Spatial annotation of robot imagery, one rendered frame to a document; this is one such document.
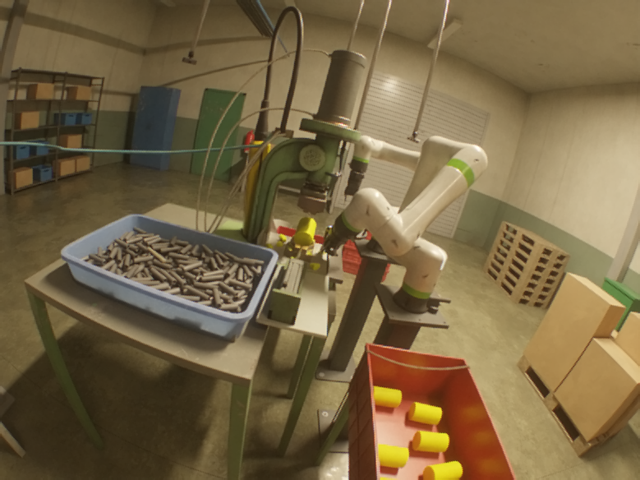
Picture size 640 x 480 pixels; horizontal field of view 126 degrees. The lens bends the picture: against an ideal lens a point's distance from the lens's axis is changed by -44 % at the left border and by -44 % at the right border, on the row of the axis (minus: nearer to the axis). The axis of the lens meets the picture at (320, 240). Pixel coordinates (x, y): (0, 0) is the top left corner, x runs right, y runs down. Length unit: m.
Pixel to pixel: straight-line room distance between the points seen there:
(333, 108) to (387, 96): 5.60
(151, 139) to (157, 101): 0.89
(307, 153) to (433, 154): 0.48
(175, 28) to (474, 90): 7.28
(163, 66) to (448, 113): 6.82
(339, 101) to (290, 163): 0.27
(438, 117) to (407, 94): 0.86
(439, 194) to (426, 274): 0.29
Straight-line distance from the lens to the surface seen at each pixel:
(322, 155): 0.97
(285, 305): 0.68
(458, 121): 7.00
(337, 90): 0.98
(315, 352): 0.98
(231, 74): 7.01
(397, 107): 6.58
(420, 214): 0.89
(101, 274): 0.77
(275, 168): 1.04
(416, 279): 1.07
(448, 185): 0.97
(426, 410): 1.10
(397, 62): 6.82
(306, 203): 0.97
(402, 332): 1.18
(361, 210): 0.84
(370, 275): 1.64
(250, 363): 0.66
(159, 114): 7.15
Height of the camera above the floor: 1.43
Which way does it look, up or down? 20 degrees down
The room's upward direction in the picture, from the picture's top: 15 degrees clockwise
